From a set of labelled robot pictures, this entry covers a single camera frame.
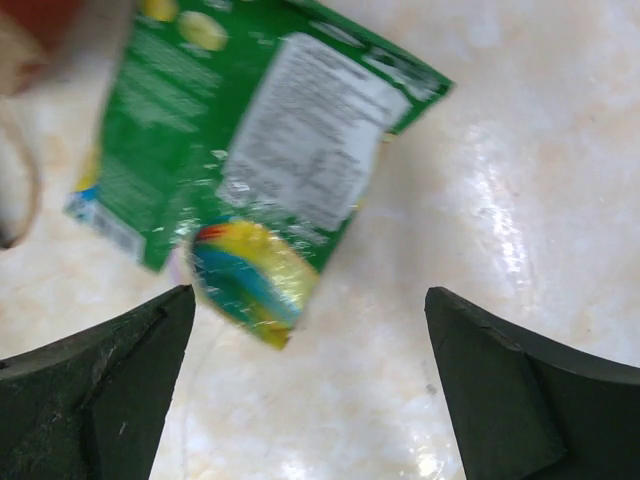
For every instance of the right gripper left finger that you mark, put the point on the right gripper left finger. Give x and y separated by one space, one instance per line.
93 405

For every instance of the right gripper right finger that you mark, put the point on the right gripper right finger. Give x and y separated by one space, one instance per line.
524 406

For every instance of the green candy bag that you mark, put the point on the green candy bag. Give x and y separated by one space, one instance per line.
246 133

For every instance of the red paper bag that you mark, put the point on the red paper bag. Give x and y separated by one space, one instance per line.
32 34

